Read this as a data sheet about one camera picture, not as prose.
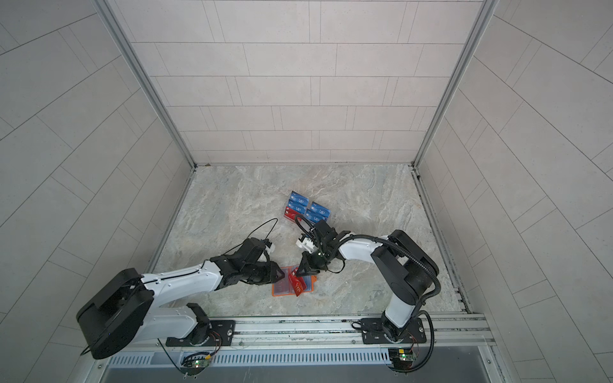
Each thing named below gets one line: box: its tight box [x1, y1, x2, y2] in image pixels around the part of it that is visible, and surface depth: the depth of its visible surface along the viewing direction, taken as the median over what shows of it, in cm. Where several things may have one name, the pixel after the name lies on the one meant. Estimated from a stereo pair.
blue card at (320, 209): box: [309, 201, 332, 218], surface depth 92 cm
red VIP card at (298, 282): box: [288, 267, 307, 297], surface depth 80 cm
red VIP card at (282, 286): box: [274, 276, 291, 295], surface depth 81 cm
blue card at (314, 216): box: [304, 209, 328, 224], surface depth 91 cm
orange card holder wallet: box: [271, 265, 317, 297], surface depth 81 cm
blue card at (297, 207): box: [287, 198, 308, 215], surface depth 95 cm
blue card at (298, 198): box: [288, 189, 310, 207], surface depth 95 cm
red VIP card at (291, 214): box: [283, 206, 303, 222], surface depth 96 cm
